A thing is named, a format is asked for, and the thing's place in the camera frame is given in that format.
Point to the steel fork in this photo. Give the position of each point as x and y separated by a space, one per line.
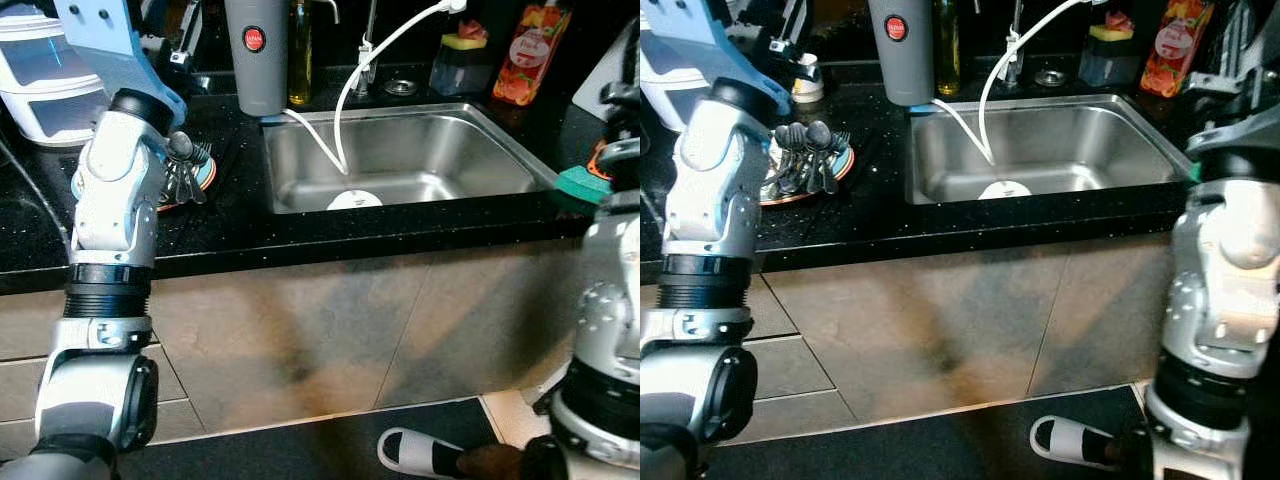
842 145
203 160

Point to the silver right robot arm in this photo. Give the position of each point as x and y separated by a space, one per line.
1230 280
610 320

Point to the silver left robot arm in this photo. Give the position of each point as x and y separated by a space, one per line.
715 190
110 200

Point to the white cartoon print cup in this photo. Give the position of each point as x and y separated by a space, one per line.
808 80

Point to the grey cylinder with red button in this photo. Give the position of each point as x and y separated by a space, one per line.
900 75
257 80

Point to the olive oil bottle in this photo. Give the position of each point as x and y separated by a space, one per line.
946 50
300 60

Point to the green sponge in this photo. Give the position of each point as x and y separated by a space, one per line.
1193 172
580 185

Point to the white lidded plastic container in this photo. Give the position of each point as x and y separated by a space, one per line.
40 90
660 90

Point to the soap dispenser with yellow sponge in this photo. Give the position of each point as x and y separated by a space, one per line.
1105 62
458 70

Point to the orange leaf print plate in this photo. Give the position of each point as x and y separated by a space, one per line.
208 180
845 165

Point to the steel faucet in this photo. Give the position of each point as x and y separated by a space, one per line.
1012 55
366 60

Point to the stainless steel sink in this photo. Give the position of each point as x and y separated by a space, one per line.
1090 145
450 150

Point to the round metal cap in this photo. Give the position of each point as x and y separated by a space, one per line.
401 87
1050 77

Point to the white round sink disc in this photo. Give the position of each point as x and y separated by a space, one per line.
1005 191
355 201

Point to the black floor mat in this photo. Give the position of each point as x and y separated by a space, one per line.
300 450
900 450

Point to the white black striped slipper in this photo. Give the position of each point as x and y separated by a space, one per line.
410 450
1060 440

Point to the person foot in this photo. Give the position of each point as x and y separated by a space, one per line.
495 462

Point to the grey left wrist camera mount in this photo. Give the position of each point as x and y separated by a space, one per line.
710 40
110 40

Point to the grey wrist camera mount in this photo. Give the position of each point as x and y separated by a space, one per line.
110 40
710 40
1240 145
615 70

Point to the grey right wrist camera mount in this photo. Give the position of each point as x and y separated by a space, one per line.
615 70
1240 145

